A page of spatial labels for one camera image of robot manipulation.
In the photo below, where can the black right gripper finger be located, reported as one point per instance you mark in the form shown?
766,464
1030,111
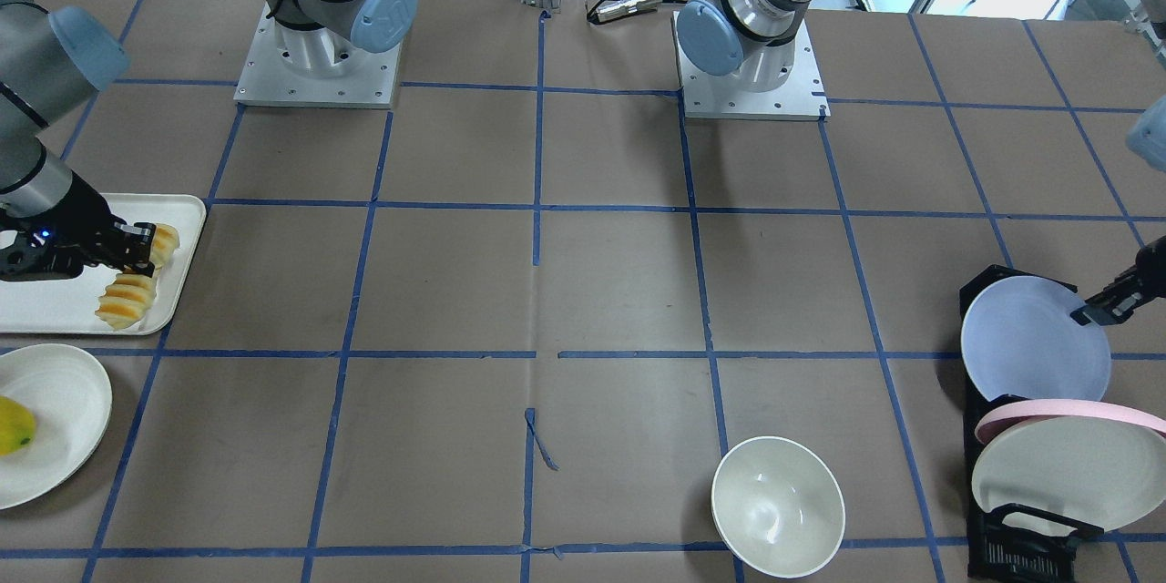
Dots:
145,267
140,232

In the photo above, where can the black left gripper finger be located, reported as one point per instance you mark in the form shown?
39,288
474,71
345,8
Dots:
1110,294
1104,311

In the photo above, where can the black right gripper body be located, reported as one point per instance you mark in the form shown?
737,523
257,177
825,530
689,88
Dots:
84,215

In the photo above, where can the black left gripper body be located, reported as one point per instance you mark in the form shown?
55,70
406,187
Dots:
1150,274

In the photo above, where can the sliced bread loaf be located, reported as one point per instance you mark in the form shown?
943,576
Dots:
127,299

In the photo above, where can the blue plate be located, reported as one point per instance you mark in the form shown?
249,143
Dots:
1018,338

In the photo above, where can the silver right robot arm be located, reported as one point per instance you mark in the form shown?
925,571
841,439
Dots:
53,62

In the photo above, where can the pink plate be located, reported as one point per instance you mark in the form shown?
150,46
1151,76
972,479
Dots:
996,421

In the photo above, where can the cream plate under lemon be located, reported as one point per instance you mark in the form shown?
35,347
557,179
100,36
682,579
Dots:
69,394

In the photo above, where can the small cream plate in rack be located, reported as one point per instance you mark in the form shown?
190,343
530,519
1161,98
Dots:
1103,472

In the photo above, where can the white rectangular tray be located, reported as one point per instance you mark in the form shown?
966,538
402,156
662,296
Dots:
68,307

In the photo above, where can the yellow lemon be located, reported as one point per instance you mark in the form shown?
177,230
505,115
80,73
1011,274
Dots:
18,426

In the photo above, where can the black dish rack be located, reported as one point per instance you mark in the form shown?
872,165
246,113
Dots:
1000,552

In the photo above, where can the cream bowl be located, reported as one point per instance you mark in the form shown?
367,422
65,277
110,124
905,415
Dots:
778,507

